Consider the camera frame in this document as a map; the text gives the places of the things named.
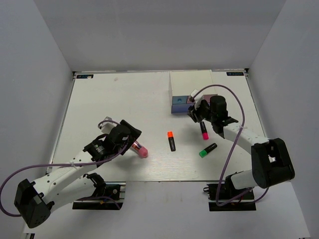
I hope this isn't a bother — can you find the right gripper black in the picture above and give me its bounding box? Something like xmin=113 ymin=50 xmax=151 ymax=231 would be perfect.
xmin=188 ymin=100 xmax=217 ymax=122

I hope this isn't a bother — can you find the pink cap pencil tube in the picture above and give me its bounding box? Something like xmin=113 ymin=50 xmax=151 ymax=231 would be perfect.
xmin=131 ymin=141 xmax=148 ymax=158

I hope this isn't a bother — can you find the blue wide drawer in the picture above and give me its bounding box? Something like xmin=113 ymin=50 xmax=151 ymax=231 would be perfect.
xmin=171 ymin=104 xmax=193 ymax=115

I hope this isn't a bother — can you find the pink small drawer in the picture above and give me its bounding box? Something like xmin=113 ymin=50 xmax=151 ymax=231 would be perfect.
xmin=186 ymin=94 xmax=218 ymax=104

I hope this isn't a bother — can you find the light blue small drawer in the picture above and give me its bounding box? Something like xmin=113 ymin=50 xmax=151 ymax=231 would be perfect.
xmin=171 ymin=96 xmax=188 ymax=105

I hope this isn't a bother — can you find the orange cap highlighter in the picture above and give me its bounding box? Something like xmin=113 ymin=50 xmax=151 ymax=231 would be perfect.
xmin=167 ymin=131 xmax=176 ymax=152

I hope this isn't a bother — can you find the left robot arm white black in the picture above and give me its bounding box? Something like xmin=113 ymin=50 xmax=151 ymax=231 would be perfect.
xmin=14 ymin=120 xmax=142 ymax=229

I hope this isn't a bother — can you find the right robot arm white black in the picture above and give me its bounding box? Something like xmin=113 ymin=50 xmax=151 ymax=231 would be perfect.
xmin=187 ymin=95 xmax=295 ymax=199

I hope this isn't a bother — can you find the pink cap highlighter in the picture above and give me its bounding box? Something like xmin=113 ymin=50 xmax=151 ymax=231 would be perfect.
xmin=200 ymin=121 xmax=209 ymax=140

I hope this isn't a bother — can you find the white drawer organizer box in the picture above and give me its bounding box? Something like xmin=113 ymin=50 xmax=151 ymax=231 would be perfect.
xmin=169 ymin=70 xmax=213 ymax=97

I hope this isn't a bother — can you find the green cap highlighter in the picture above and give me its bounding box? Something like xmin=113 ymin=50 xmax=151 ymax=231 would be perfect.
xmin=199 ymin=143 xmax=217 ymax=158

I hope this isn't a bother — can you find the right corner label sticker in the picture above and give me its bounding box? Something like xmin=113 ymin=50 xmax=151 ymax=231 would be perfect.
xmin=226 ymin=72 xmax=244 ymax=76

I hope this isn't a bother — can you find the corner label sticker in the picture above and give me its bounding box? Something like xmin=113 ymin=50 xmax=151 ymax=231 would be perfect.
xmin=76 ymin=74 xmax=94 ymax=79
xmin=226 ymin=72 xmax=244 ymax=76

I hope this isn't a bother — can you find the left corner label sticker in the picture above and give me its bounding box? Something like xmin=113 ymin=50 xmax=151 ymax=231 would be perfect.
xmin=76 ymin=74 xmax=94 ymax=79

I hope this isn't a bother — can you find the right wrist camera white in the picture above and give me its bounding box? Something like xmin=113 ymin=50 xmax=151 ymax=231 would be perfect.
xmin=189 ymin=89 xmax=204 ymax=104

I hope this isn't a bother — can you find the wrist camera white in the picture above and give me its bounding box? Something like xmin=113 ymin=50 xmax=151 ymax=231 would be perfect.
xmin=189 ymin=89 xmax=204 ymax=104
xmin=98 ymin=117 xmax=116 ymax=134

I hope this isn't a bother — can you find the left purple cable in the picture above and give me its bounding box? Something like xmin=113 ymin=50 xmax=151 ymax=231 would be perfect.
xmin=0 ymin=119 xmax=130 ymax=217

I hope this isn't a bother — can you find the purple cable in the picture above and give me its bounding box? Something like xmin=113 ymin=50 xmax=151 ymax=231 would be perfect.
xmin=194 ymin=84 xmax=270 ymax=207
xmin=0 ymin=119 xmax=130 ymax=217

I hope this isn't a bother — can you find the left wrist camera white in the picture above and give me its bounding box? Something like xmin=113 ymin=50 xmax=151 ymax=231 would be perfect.
xmin=98 ymin=117 xmax=116 ymax=134

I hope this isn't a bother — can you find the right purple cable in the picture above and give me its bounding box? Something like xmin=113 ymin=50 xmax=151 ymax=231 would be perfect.
xmin=194 ymin=84 xmax=270 ymax=207

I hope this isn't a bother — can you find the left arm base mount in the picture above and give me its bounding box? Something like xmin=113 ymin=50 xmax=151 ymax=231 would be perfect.
xmin=72 ymin=182 xmax=126 ymax=211

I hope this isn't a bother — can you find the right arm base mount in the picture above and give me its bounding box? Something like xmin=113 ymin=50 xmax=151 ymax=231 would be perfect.
xmin=203 ymin=183 xmax=257 ymax=212

